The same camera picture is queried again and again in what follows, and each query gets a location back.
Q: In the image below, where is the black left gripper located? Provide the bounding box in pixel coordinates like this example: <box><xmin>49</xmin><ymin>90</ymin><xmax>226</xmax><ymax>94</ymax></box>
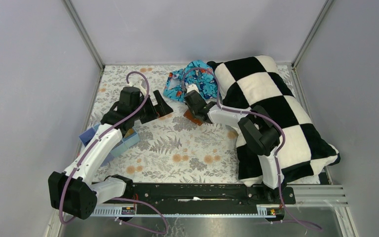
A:
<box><xmin>132</xmin><ymin>89</ymin><xmax>173</xmax><ymax>123</ymax></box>

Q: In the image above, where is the brown leather card holder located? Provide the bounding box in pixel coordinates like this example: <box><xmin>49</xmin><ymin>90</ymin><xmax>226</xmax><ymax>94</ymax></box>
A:
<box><xmin>183</xmin><ymin>109</ymin><xmax>203</xmax><ymax>126</ymax></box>

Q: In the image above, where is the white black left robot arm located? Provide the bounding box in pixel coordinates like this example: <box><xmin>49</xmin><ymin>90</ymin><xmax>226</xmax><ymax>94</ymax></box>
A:
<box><xmin>48</xmin><ymin>86</ymin><xmax>173</xmax><ymax>220</ymax></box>

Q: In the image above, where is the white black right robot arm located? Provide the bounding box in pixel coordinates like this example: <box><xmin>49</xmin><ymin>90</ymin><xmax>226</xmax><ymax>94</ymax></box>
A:
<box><xmin>184</xmin><ymin>90</ymin><xmax>285</xmax><ymax>203</ymax></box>

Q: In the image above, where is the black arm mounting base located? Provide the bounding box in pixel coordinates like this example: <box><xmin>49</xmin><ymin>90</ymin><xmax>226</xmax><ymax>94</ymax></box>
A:
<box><xmin>88</xmin><ymin>182</ymin><xmax>297</xmax><ymax>217</ymax></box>

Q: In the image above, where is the blue patterned cloth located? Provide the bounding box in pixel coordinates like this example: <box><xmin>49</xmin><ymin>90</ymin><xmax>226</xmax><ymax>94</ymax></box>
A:
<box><xmin>163</xmin><ymin>60</ymin><xmax>218</xmax><ymax>102</ymax></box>

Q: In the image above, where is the blue plastic organizer box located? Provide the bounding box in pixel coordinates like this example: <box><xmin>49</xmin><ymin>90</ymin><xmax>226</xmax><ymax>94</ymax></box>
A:
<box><xmin>79</xmin><ymin>123</ymin><xmax>141</xmax><ymax>167</ymax></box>

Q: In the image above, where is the black white checkered pillow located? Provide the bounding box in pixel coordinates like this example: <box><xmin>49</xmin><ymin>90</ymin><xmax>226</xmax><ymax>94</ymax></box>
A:
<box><xmin>208</xmin><ymin>55</ymin><xmax>341</xmax><ymax>182</ymax></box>

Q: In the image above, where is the aluminium frame rail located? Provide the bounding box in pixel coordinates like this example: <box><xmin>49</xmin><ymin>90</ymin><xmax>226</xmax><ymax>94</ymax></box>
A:
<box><xmin>96</xmin><ymin>185</ymin><xmax>349</xmax><ymax>219</ymax></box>

